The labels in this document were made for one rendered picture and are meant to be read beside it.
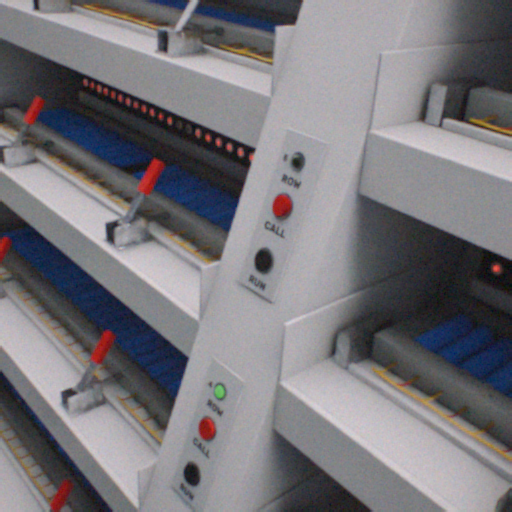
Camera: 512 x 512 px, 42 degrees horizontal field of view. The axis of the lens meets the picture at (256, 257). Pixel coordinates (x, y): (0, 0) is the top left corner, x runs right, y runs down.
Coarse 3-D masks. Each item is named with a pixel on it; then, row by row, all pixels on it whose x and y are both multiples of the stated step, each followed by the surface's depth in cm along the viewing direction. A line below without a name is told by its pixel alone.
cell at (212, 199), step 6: (222, 192) 74; (228, 192) 74; (198, 198) 72; (204, 198) 72; (210, 198) 72; (216, 198) 73; (222, 198) 73; (228, 198) 74; (180, 204) 71; (186, 204) 71; (192, 204) 71; (198, 204) 71; (204, 204) 72; (210, 204) 72
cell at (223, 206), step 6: (234, 198) 73; (216, 204) 71; (222, 204) 71; (228, 204) 72; (234, 204) 72; (192, 210) 70; (198, 210) 69; (204, 210) 70; (210, 210) 70; (216, 210) 70; (222, 210) 71; (204, 216) 69
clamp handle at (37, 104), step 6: (36, 96) 82; (36, 102) 82; (42, 102) 82; (30, 108) 82; (36, 108) 82; (30, 114) 82; (36, 114) 82; (24, 120) 82; (30, 120) 82; (24, 126) 82; (24, 132) 82; (18, 138) 82; (18, 144) 82
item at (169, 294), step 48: (0, 96) 97; (48, 96) 102; (0, 144) 89; (192, 144) 82; (0, 192) 83; (48, 192) 76; (96, 240) 66; (144, 288) 60; (192, 288) 59; (192, 336) 56
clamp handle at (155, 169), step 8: (152, 168) 65; (160, 168) 65; (144, 176) 65; (152, 176) 64; (144, 184) 65; (152, 184) 65; (144, 192) 65; (136, 200) 65; (136, 208) 65; (128, 216) 65
